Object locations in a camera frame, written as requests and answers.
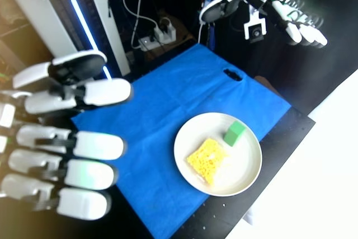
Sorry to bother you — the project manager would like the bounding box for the white column with blue light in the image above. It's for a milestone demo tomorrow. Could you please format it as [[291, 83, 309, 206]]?
[[0, 0, 131, 90]]

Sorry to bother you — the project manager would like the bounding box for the blue cable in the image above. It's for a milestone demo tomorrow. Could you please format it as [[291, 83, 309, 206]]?
[[205, 0, 218, 51]]

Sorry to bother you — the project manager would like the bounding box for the yellow sponge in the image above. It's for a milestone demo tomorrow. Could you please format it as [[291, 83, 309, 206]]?
[[186, 137, 229, 186]]

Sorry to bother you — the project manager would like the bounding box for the white power strip with plugs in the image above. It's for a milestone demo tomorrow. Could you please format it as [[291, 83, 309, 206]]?
[[153, 17, 177, 43]]

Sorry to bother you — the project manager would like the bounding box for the green cube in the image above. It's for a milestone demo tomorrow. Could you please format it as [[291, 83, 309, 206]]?
[[223, 120, 247, 147]]

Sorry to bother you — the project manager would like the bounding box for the white round plate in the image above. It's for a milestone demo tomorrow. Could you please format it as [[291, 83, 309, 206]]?
[[173, 112, 263, 197]]

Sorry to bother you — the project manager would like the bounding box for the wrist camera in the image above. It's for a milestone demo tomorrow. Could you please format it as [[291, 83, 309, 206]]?
[[243, 16, 266, 44]]

